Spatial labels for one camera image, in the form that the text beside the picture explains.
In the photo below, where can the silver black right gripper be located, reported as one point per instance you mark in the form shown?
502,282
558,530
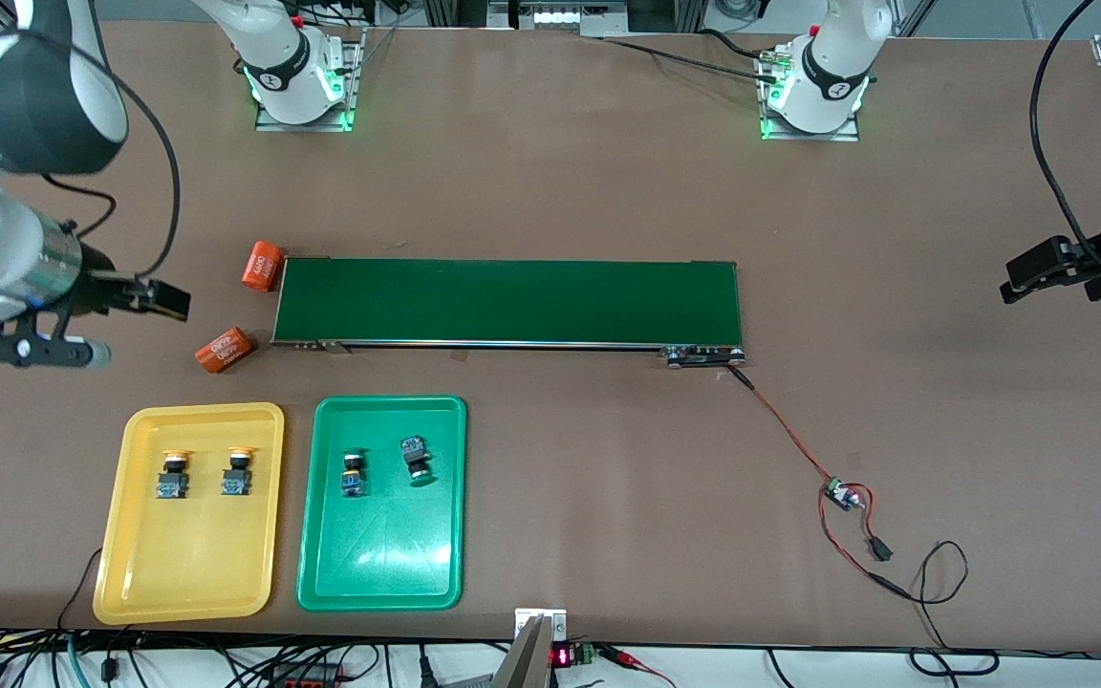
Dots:
97,284

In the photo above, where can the orange cylinder with white print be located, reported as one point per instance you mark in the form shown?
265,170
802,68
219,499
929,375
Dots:
226,350
262,267

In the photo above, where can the yellow mushroom push button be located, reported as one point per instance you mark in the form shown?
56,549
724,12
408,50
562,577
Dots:
171,485
236,483

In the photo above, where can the green mushroom push button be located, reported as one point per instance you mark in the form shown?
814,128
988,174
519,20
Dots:
414,454
353,483

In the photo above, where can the yellow plastic tray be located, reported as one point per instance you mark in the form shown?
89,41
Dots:
187,554

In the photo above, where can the small motor controller board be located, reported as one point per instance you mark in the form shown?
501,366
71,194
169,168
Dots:
837,492

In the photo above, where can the black plug connector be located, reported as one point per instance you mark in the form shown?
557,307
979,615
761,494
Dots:
881,549

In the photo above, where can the green plastic tray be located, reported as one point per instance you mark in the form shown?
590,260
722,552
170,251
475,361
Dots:
383,545

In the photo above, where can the green conveyor belt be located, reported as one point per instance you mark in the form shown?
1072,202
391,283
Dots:
512,301

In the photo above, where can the red black power strip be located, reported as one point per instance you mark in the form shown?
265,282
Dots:
307,677

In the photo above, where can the red digit display module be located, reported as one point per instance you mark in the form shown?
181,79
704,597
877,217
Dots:
561,656

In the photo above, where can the red clip lead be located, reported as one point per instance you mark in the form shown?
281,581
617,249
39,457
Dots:
632,659

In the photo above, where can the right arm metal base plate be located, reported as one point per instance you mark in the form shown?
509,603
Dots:
302,127

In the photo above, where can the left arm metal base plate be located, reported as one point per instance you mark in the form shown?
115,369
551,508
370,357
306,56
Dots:
804,137

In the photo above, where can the silver camera mount bracket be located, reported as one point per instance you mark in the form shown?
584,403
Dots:
527,659

